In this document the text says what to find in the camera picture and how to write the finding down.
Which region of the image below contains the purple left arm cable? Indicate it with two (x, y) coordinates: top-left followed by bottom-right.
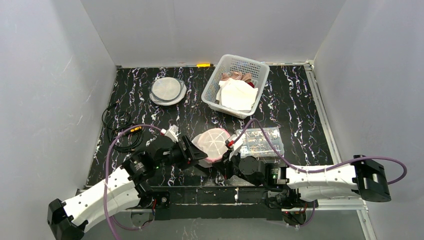
(102, 124), (167, 240)

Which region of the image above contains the white bra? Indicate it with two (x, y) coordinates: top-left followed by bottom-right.
(216, 78), (258, 111)

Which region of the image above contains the white mesh bag blue trim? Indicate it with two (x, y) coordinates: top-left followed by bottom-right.
(149, 77), (187, 106)

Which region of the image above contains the white mesh bag pink trim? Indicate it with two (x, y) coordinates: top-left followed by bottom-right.
(192, 128), (230, 168)

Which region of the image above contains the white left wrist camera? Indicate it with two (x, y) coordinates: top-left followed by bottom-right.
(160, 124), (179, 143)

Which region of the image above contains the black base frame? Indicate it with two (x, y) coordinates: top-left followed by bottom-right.
(131, 186), (319, 226)

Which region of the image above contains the white plastic basket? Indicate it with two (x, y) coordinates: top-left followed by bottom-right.
(201, 54), (270, 119)

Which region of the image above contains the beige pink bra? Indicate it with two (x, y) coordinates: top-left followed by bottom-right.
(221, 71), (252, 83)

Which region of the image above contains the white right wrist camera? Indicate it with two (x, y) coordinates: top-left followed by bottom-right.
(222, 134), (245, 162)

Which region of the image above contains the clear plastic compartment box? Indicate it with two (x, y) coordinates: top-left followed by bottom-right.
(240, 127), (285, 158)

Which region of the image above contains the black coiled cable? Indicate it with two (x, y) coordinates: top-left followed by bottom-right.
(100, 102), (144, 153)

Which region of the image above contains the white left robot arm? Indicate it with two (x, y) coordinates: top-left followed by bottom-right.
(47, 135), (208, 240)

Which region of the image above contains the yellow orange marker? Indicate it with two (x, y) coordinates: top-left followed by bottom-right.
(196, 63), (214, 68)

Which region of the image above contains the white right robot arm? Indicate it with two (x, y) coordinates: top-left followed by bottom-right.
(212, 154), (391, 203)

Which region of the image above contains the aluminium rail frame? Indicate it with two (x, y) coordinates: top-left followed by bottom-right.
(304, 60), (368, 211)

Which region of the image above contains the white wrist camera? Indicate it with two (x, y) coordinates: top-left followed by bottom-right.
(222, 134), (245, 162)
(160, 124), (179, 143)

